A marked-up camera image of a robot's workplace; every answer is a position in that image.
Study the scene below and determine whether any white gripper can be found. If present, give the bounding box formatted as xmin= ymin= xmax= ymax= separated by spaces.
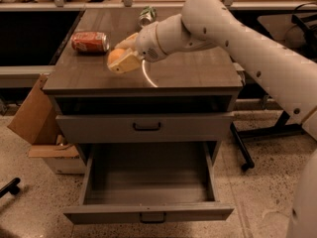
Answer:
xmin=107 ymin=22 xmax=167 ymax=73

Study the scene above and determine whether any orange fruit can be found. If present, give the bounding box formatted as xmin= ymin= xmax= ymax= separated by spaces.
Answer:
xmin=108 ymin=49 xmax=126 ymax=65

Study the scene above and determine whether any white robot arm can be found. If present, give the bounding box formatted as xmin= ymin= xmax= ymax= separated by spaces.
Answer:
xmin=108 ymin=0 xmax=317 ymax=139

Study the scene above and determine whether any grey drawer cabinet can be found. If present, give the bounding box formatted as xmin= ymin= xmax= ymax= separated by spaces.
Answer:
xmin=43 ymin=7 xmax=245 ymax=167

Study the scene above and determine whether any grey upper drawer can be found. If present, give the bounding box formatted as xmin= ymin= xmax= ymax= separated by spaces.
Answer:
xmin=56 ymin=112 xmax=233 ymax=143

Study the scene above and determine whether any open grey bottom drawer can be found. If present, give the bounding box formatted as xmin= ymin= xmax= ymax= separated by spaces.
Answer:
xmin=63 ymin=142 xmax=234 ymax=224

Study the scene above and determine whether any green soda can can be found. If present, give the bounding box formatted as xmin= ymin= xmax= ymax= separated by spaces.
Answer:
xmin=139 ymin=6 xmax=157 ymax=28

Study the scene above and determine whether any red soda can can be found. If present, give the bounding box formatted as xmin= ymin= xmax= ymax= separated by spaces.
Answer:
xmin=70 ymin=32 xmax=109 ymax=54

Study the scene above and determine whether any brown cardboard box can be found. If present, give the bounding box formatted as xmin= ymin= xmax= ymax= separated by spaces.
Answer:
xmin=8 ymin=74 xmax=85 ymax=175

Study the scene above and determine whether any black side table stand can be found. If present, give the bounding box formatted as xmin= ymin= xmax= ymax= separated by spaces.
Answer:
xmin=230 ymin=15 xmax=317 ymax=173

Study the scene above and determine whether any black chair caster leg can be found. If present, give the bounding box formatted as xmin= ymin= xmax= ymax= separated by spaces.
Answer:
xmin=0 ymin=178 xmax=21 ymax=197

